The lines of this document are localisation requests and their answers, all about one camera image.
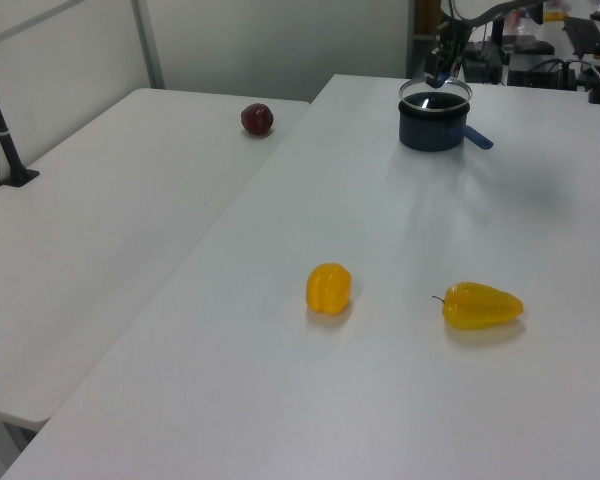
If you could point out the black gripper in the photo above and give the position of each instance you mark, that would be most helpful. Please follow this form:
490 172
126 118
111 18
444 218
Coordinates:
447 42

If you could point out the glass lid with blue knob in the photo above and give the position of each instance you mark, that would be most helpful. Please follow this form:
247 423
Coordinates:
435 95

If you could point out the black equipment case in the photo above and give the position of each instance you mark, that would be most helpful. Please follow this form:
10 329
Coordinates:
482 62

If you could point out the dark blue saucepan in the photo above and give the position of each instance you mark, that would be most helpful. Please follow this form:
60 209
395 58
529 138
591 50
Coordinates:
430 130

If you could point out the black electronics box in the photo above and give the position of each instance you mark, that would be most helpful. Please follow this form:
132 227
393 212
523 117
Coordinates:
542 74

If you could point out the yellow small object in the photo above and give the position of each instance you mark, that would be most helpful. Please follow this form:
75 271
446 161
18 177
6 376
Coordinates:
554 16

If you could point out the black keyboard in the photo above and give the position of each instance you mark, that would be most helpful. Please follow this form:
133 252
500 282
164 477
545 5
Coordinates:
585 35

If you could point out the dark red apple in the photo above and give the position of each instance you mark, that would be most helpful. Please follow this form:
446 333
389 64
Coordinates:
256 119

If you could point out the long yellow pepper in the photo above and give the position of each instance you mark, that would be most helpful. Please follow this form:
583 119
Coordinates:
482 307

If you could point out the short yellow bell pepper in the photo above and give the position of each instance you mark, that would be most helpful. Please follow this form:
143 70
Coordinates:
330 295

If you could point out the black pole stand with white band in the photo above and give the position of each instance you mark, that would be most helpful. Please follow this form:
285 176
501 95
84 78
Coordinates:
2 135

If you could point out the grey metal partition post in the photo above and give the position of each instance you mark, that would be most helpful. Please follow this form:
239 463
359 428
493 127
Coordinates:
147 45

